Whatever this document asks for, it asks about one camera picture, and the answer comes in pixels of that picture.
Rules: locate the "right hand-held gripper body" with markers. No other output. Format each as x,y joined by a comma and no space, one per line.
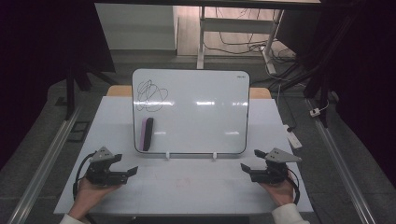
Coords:
274,172

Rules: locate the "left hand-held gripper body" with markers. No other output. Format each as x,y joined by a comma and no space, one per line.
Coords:
101,174

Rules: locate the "pink and black whiteboard eraser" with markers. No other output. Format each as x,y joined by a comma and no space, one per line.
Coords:
147,133

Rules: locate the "white whiteboard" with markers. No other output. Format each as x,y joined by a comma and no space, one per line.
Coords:
199,118

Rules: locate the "person's right hand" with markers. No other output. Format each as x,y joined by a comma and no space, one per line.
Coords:
280,193

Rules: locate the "person's left hand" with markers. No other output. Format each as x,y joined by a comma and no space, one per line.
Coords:
91,196

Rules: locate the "white whiteboard support clip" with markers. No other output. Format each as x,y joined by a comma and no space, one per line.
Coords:
214,156
167,156

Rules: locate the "white power strip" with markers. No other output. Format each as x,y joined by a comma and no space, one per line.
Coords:
293,137

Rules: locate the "wooden table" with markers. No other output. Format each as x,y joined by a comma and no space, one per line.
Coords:
120,91

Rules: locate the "small white plug adapter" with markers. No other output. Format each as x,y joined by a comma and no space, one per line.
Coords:
315,112

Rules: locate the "black metal stand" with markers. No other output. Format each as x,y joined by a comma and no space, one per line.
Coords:
71,90
320,77

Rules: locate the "white panel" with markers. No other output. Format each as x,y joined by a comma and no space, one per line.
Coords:
137,28

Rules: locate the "black square floor frame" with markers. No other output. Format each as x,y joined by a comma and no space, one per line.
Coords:
78,132

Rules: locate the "aluminium rail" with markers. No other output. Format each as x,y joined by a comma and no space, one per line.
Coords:
46,161
339,161

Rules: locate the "white desk frame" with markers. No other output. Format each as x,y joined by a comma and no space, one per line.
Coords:
236,25

